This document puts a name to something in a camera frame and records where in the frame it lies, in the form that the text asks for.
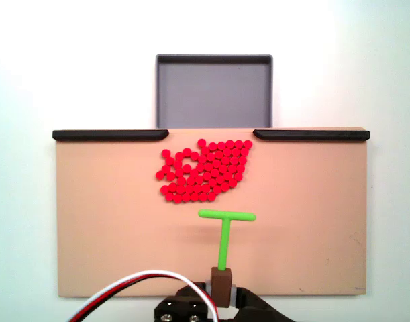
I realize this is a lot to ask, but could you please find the black edge strip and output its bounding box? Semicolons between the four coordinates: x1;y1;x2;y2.
52;129;170;142
252;129;370;142

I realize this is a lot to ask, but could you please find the beige work board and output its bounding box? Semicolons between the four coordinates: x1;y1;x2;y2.
53;126;372;299

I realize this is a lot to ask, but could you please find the red white black servo cable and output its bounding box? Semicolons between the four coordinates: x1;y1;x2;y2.
68;269;222;322

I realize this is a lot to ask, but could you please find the grey plastic tray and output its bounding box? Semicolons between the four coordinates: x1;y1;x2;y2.
155;53;274;129

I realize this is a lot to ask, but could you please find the green T-tool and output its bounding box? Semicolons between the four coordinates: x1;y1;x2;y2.
197;209;257;309

